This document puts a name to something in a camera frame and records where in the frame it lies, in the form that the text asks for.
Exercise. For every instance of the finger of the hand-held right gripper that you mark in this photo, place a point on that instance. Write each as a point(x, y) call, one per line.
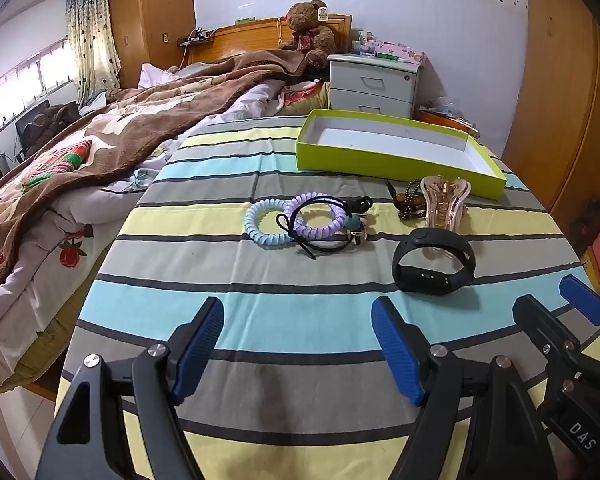
point(545, 330)
point(585, 300)

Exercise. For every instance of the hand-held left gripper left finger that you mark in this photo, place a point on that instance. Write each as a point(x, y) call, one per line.
point(200, 345)

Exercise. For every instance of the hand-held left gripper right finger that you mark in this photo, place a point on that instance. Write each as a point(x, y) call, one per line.
point(395, 350)

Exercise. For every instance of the black fitness band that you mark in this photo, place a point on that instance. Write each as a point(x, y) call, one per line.
point(415, 242)

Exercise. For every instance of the rose gold hair claw clip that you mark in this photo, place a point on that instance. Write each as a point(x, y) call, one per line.
point(445, 205)

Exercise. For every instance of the green box lid tray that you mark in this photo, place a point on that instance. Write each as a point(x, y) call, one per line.
point(390, 142)

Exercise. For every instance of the striped tablecloth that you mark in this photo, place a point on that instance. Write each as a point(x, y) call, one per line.
point(280, 285)

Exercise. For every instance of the yellow mattress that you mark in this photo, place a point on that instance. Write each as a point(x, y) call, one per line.
point(40, 355)

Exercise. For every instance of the large wooden wardrobe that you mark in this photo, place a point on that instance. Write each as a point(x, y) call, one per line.
point(560, 85)

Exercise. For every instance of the orange box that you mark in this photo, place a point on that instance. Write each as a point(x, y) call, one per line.
point(445, 121)

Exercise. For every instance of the red plaid cloth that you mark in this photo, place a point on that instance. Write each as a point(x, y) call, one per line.
point(60, 165)

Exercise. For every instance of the brown patterned blanket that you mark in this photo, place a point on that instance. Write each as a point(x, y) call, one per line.
point(145, 110)

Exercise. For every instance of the grey drawer nightstand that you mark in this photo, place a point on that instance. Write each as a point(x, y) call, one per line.
point(375, 85)

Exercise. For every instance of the dark jacket on chair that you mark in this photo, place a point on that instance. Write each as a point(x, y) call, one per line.
point(50, 122)

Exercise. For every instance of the pink floral box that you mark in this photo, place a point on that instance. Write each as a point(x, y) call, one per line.
point(400, 52)

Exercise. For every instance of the headboard shelf with power strip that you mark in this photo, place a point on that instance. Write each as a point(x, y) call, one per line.
point(195, 37)

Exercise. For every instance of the window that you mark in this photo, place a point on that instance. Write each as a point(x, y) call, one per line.
point(30, 85)

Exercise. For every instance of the wooden bed headboard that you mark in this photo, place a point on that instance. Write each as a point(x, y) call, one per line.
point(245, 37)

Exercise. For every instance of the dotted curtain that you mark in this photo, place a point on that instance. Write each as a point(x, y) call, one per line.
point(92, 45)

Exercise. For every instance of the wooden wardrobe with star decals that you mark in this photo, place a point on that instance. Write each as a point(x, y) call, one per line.
point(150, 15)

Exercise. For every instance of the brown teddy bear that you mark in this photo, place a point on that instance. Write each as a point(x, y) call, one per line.
point(305, 25)

